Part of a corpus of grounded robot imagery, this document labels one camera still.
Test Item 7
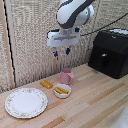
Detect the yellow food piece in bowl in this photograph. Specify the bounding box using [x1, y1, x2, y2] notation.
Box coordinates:
[54, 86, 70, 95]

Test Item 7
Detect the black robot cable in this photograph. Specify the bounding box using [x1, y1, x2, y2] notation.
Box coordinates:
[79, 12, 128, 38]

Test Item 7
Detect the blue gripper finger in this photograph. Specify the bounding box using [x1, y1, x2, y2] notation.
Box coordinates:
[65, 47, 72, 56]
[53, 48, 59, 59]

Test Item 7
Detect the white floral rimmed plate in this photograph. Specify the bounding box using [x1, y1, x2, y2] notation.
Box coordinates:
[4, 87, 49, 120]

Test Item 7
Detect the small white bowl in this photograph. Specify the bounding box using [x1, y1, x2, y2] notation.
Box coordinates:
[53, 83, 72, 99]

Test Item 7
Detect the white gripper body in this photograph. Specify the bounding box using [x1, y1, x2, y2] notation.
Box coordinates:
[46, 27, 82, 49]

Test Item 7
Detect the woven wicker folding screen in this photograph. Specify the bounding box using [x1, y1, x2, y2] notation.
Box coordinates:
[0, 0, 128, 94]

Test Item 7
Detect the pink cup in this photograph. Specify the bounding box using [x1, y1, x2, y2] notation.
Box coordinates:
[59, 67, 75, 85]

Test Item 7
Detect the black air fryer body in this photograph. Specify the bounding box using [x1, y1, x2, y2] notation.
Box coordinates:
[92, 28, 128, 58]

